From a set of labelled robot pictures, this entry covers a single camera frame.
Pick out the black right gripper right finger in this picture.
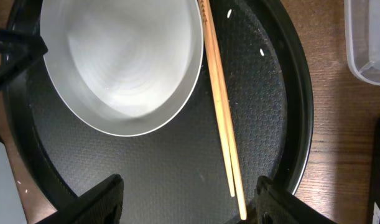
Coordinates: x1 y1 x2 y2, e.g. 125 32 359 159
248 175 335 224

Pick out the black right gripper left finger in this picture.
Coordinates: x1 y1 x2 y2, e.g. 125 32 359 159
37 174 124 224

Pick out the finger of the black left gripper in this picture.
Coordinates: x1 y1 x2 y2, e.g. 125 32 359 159
0 28 48 91

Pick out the grey plastic dishwasher rack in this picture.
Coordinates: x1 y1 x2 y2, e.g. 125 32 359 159
0 142 27 224

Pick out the clear plastic waste bin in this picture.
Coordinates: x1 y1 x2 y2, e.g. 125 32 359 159
344 0 380 86

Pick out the wooden chopstick right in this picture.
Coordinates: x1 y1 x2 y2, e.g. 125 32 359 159
204 0 248 220

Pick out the wooden chopstick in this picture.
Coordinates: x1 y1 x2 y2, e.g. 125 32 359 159
198 0 235 197
204 0 248 220

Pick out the round black serving tray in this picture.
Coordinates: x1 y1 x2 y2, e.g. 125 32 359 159
3 1 313 223

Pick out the grey round plate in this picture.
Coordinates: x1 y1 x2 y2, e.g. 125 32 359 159
40 0 203 137

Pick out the wooden chopstick left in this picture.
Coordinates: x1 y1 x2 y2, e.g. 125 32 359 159
198 0 235 197

